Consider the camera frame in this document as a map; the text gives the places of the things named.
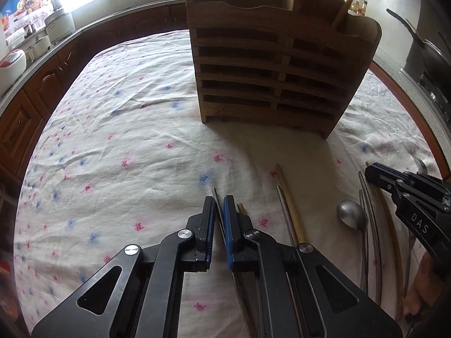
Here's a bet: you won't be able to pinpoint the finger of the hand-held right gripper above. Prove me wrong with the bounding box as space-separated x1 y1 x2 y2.
364 167 450 205
373 162 451 192

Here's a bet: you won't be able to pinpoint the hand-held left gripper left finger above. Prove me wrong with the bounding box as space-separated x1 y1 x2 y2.
31 196 216 338

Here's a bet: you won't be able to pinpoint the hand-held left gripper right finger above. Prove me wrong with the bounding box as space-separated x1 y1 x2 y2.
222 195 402 338

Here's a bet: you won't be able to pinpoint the metal chopstick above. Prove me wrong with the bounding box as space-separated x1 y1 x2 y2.
358 171 383 305
211 188 259 338
277 185 298 247

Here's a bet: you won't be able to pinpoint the metal spoon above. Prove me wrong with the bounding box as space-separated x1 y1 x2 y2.
336 200 370 298

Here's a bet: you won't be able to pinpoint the wooden utensil holder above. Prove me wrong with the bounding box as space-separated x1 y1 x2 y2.
184 0 383 139

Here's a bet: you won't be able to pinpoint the person's right hand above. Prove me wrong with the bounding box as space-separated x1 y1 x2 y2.
404 253 451 321

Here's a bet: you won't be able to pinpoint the gas stove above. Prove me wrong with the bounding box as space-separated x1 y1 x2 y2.
417 70 451 127

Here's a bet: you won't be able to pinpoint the black wok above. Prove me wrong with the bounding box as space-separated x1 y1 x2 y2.
386 8 451 78

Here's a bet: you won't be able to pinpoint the floral white tablecloth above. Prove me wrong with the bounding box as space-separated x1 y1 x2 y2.
14 28 437 338

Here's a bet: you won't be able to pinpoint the condiment bottles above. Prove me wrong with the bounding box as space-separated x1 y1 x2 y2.
347 0 369 16

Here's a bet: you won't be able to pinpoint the small white appliance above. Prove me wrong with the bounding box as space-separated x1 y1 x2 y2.
7 28 52 59

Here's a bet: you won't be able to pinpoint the pink white rice cooker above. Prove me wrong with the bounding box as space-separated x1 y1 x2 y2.
0 47 28 94

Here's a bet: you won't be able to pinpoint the fruit wall poster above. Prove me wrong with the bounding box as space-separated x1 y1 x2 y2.
0 0 59 32

